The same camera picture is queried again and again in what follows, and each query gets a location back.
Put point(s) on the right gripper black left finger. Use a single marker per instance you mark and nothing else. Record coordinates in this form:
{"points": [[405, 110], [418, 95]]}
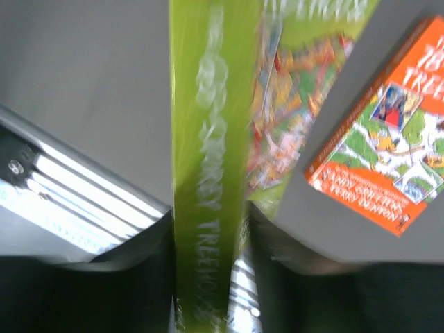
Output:
{"points": [[127, 289]]}

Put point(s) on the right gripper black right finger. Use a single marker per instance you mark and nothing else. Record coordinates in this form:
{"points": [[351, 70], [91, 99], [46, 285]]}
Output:
{"points": [[300, 290]]}

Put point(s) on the lime green book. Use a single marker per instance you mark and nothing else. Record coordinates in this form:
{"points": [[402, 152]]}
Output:
{"points": [[248, 79]]}

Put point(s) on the aluminium mounting rail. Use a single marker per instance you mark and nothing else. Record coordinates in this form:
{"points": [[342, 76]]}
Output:
{"points": [[72, 208]]}

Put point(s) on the orange 78-storey treehouse book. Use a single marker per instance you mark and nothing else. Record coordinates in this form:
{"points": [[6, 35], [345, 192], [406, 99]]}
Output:
{"points": [[385, 161]]}

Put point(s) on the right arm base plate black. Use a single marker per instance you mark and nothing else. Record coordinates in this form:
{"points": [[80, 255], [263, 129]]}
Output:
{"points": [[18, 158]]}

